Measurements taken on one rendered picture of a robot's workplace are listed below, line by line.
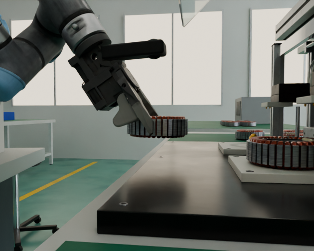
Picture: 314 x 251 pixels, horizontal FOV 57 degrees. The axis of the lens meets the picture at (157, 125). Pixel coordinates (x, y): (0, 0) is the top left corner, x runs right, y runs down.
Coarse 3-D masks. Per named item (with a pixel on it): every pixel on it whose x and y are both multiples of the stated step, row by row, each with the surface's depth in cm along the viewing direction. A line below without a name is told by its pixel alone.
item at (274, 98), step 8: (272, 88) 68; (280, 88) 62; (288, 88) 62; (296, 88) 62; (304, 88) 62; (272, 96) 67; (280, 96) 62; (288, 96) 62; (296, 96) 62; (304, 96) 61; (264, 104) 66; (272, 104) 63; (280, 104) 63; (288, 104) 62
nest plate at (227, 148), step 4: (220, 144) 68; (224, 144) 68; (228, 144) 68; (232, 144) 68; (236, 144) 68; (240, 144) 68; (244, 144) 68; (220, 148) 67; (224, 148) 61; (228, 148) 61; (232, 148) 61; (236, 148) 61; (240, 148) 61; (244, 148) 61; (224, 152) 60; (228, 152) 60; (232, 152) 60; (236, 152) 60; (240, 152) 60; (244, 152) 60
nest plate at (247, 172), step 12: (228, 156) 51; (240, 156) 50; (240, 168) 39; (252, 168) 39; (264, 168) 39; (276, 168) 39; (252, 180) 36; (264, 180) 36; (276, 180) 36; (288, 180) 36; (300, 180) 35; (312, 180) 35
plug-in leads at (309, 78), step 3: (312, 63) 67; (309, 69) 67; (312, 69) 64; (309, 72) 67; (312, 72) 64; (309, 75) 67; (312, 75) 64; (309, 78) 67; (312, 78) 64; (309, 81) 67; (312, 81) 64
